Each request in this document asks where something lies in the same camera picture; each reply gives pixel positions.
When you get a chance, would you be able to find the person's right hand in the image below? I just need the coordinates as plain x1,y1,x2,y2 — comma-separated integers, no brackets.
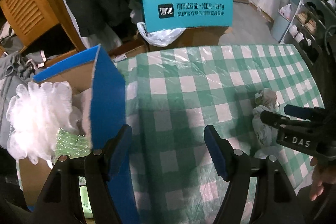
309,157,336,201

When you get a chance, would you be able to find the small grey cloth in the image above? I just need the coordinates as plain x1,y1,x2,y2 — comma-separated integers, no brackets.
254,147,281,160

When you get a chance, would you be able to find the metal shoe rack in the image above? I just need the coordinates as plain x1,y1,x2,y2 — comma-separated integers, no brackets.
280,0,335,67

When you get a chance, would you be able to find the grey laundry bag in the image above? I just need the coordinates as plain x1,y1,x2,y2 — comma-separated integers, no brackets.
0,52,43,149

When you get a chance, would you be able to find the blue-rimmed cardboard box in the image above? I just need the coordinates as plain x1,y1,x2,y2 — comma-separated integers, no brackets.
7,46,139,223

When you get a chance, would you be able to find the wooden louvered wardrobe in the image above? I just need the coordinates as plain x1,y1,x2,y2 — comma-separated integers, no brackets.
1,0,86,66

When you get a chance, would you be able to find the teal shoe box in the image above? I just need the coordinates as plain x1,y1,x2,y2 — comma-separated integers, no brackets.
142,0,233,32

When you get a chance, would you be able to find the green glitter fabric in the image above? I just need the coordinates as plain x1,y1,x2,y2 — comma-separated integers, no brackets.
53,128,91,162

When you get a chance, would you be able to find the white mesh bath pouf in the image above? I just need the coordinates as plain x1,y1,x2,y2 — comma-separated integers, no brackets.
6,81,82,164

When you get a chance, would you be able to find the green checkered tablecloth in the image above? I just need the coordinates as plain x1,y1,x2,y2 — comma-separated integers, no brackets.
79,44,326,224

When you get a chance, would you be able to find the white plastic bag under box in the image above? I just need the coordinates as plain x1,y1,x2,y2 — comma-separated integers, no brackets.
137,22,186,48

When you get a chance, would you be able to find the brown cardboard box on floor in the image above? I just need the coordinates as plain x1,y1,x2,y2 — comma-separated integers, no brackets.
108,27,233,58

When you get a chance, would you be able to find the light blue waste bin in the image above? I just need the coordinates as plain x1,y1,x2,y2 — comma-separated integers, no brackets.
270,12,290,43

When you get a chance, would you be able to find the light green cloth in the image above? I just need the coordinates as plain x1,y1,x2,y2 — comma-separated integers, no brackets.
79,185,93,219

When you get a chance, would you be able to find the grey towel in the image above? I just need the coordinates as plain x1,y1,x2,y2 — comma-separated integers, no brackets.
72,88,92,137

